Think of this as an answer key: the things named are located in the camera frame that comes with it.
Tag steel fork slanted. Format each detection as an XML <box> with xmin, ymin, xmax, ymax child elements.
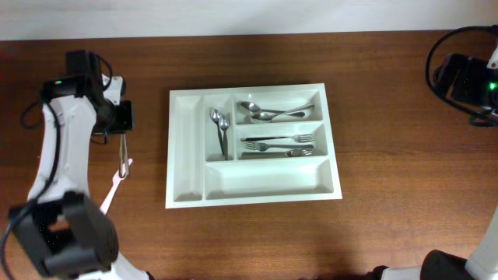
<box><xmin>242</xmin><ymin>142</ymin><xmax>314</xmax><ymax>152</ymax></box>

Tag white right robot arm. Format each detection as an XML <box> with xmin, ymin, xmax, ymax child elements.
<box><xmin>366</xmin><ymin>25</ymin><xmax>497</xmax><ymax>280</ymax></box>

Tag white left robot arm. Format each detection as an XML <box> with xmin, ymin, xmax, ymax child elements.
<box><xmin>6</xmin><ymin>75</ymin><xmax>152</xmax><ymax>279</ymax></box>

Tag white cutlery tray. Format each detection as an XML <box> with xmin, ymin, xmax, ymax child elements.
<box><xmin>165</xmin><ymin>83</ymin><xmax>342</xmax><ymax>208</ymax></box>

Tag white plastic knife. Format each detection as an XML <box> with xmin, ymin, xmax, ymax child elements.
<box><xmin>100</xmin><ymin>159</ymin><xmax>133</xmax><ymax>215</ymax></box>

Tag steel fork horizontal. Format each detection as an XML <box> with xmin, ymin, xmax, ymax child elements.
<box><xmin>240</xmin><ymin>134</ymin><xmax>315</xmax><ymax>143</ymax></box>

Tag steel fork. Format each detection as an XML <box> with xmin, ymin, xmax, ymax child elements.
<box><xmin>241</xmin><ymin>149</ymin><xmax>313</xmax><ymax>159</ymax></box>

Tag small steel teaspoon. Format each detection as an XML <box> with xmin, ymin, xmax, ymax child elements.
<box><xmin>219</xmin><ymin>114</ymin><xmax>230</xmax><ymax>160</ymax></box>
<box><xmin>210</xmin><ymin>108</ymin><xmax>225</xmax><ymax>156</ymax></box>

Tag steel tablespoon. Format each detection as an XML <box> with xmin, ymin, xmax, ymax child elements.
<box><xmin>237</xmin><ymin>101</ymin><xmax>282</xmax><ymax>116</ymax></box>
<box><xmin>249</xmin><ymin>103</ymin><xmax>314</xmax><ymax>123</ymax></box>

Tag long steel tongs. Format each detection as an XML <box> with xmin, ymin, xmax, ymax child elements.
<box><xmin>118</xmin><ymin>134</ymin><xmax>129</xmax><ymax>179</ymax></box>

